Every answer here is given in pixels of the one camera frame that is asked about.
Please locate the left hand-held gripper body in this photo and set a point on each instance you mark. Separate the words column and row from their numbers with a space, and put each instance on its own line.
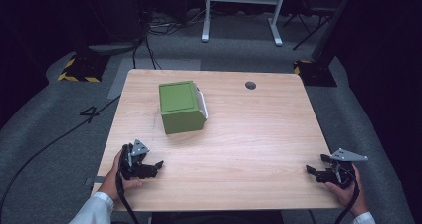
column 131, row 166

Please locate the dark round table grommet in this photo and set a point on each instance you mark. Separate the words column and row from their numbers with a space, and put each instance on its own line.
column 250, row 85

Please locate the black tripod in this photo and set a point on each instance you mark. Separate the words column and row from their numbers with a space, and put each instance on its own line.
column 310, row 23

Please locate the person's left hand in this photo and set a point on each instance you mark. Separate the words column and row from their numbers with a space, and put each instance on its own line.
column 111, row 184

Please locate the black yellow striped stand base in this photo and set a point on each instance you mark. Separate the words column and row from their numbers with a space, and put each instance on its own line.
column 84, row 69
column 315, row 73

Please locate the grey slanted stand post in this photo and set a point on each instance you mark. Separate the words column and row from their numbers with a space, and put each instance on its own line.
column 333, row 25

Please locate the person's right hand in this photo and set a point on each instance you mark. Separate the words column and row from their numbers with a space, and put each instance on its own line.
column 348, row 194

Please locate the green box with white lid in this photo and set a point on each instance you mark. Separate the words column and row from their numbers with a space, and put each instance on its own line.
column 179, row 108

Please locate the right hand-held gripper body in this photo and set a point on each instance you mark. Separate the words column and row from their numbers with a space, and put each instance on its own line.
column 341, row 171

